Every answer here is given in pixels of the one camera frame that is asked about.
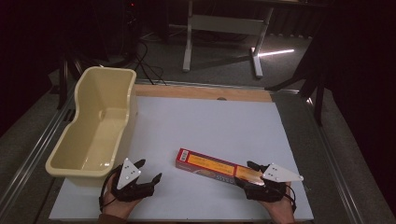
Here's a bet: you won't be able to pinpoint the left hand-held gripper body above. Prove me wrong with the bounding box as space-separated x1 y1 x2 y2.
110 157 156 203

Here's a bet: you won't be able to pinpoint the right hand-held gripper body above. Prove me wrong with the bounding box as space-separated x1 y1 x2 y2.
244 162 304 203

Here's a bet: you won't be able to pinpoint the red and orange long box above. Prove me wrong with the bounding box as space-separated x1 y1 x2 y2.
175 147 266 188

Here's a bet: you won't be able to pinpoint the person's left hand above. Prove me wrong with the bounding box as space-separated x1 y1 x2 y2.
101 172 143 220

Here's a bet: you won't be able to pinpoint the person's right hand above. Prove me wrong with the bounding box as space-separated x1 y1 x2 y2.
258 181 297 224

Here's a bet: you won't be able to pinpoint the cream plastic bin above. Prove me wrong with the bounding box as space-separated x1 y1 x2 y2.
45 65 139 188

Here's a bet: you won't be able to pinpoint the white table sheet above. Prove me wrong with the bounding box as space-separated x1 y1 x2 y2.
49 95 315 222

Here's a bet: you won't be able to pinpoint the black metal stand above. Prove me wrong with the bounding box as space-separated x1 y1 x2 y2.
264 62 326 127

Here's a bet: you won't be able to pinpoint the black equipment with red light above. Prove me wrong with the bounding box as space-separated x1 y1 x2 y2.
122 0 139 60

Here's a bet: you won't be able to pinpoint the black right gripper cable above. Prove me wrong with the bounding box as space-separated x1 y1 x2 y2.
284 183 297 214

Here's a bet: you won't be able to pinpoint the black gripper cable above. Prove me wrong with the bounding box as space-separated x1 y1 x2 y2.
284 183 297 214
98 164 122 213

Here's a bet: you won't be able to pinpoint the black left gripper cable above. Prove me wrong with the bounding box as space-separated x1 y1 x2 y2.
98 164 122 213

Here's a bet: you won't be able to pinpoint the silver metal rail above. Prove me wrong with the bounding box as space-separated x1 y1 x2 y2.
0 90 78 216
306 96 365 224
134 78 300 94

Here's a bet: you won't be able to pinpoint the black floor cables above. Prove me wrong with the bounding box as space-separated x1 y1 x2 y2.
132 40 167 87

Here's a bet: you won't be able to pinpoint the white metal table frame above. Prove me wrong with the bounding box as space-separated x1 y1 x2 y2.
181 0 275 79

